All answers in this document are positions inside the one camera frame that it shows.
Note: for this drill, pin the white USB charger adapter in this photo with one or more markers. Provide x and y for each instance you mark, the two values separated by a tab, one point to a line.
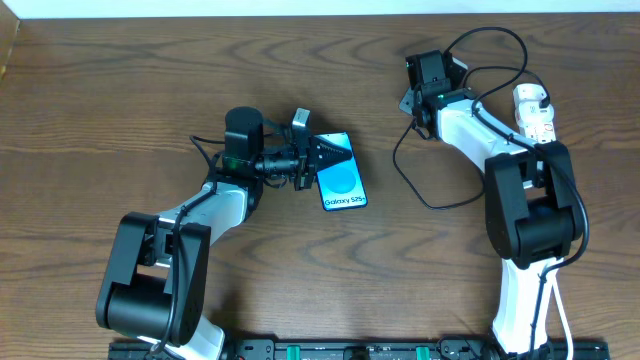
531	113

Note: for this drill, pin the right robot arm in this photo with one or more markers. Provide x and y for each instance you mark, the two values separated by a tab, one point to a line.
533	212

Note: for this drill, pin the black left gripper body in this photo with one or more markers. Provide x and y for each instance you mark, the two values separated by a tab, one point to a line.
305	163

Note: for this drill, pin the white power strip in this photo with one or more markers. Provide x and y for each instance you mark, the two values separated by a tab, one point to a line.
542	133

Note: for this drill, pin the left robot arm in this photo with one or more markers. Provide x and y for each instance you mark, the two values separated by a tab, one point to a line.
154	284

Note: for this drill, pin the blue Galaxy smartphone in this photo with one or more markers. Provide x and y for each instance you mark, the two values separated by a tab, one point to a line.
340	185

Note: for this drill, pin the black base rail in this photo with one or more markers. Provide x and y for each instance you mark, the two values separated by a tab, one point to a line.
446	348

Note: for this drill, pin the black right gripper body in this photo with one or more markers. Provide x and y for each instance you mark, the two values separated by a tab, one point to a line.
409	100

